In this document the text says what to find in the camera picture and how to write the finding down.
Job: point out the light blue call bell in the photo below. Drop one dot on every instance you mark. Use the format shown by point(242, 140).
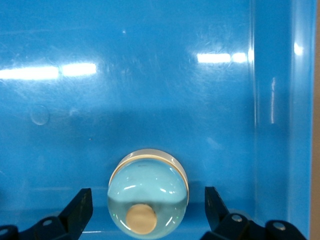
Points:
point(147, 185)

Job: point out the blue plastic tray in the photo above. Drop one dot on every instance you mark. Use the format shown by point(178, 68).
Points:
point(150, 75)

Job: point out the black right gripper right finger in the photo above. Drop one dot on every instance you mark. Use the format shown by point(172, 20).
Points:
point(237, 227)

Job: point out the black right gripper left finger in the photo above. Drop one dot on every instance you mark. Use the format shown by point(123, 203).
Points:
point(50, 228)

